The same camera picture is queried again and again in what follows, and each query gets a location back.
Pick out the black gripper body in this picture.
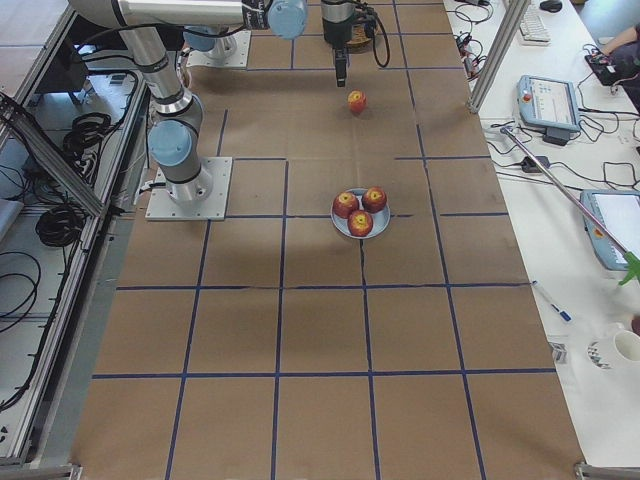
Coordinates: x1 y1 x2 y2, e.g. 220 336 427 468
321 0 355 48

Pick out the red yellow apple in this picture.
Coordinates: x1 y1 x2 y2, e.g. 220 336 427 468
347 90 367 115

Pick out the woven wicker basket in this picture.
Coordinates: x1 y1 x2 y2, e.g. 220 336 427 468
347 15 379 53

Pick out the red apple plate back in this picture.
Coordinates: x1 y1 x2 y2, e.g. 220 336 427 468
361 186 387 214

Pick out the red apple plate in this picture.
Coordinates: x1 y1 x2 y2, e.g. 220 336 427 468
332 191 360 219
361 186 387 214
347 210 374 238

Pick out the red apple plate left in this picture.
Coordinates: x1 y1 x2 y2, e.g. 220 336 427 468
332 191 360 219

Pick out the red apple plate front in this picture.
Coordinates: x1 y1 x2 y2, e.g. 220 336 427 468
347 210 374 238

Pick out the silver metal plate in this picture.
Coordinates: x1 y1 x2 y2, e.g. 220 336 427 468
331 186 391 239

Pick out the long metal rod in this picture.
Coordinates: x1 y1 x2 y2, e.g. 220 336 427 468
499 126 639 285

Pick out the white keyboard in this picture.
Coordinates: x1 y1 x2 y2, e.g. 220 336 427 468
519 8 551 47

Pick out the blue teach pendant far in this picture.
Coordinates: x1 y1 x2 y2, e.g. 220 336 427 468
517 75 580 133

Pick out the blue teach pendant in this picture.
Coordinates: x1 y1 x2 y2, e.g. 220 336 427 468
580 190 639 271
517 75 580 133

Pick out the black computer mouse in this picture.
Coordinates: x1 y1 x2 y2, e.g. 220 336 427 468
539 0 563 13

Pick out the blue teach pendant near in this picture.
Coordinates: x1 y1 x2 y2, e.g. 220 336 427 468
580 190 639 271

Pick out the blue white pen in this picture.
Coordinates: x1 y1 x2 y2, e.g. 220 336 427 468
531 280 572 323

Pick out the white mug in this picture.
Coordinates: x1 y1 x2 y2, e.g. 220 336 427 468
586 323 639 370

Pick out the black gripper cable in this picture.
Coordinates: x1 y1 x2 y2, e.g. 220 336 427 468
349 0 392 68

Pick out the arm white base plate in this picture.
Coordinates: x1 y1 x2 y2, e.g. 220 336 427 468
186 31 251 69
145 157 233 221

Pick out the aluminium frame post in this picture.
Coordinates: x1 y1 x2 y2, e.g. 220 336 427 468
466 0 529 114

